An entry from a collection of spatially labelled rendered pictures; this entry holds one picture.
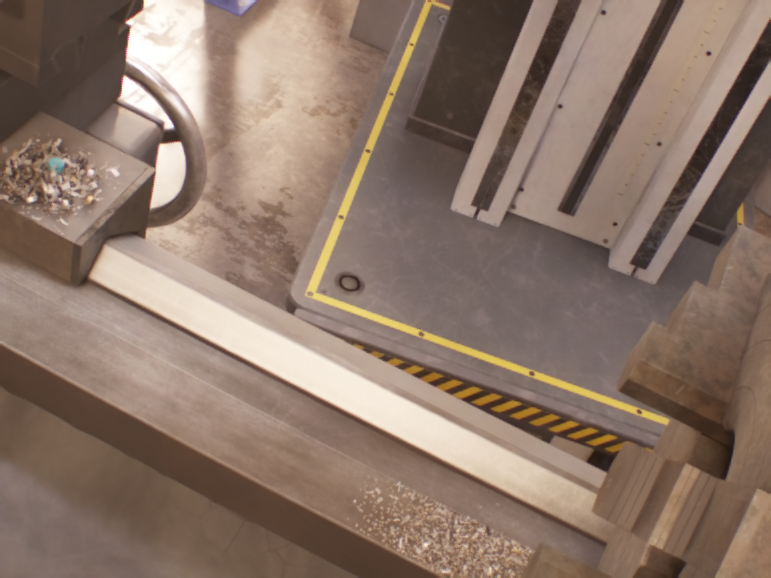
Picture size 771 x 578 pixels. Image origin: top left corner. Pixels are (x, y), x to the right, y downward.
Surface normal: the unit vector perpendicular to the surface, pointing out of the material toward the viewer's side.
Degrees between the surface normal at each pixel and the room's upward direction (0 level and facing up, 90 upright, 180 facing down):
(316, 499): 0
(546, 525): 0
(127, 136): 0
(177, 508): 16
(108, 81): 90
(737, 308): 11
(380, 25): 90
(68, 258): 90
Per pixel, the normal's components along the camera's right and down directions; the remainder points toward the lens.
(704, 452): 0.18, -0.55
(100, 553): 0.00, -0.76
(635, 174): -0.22, 0.65
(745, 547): -0.04, -0.12
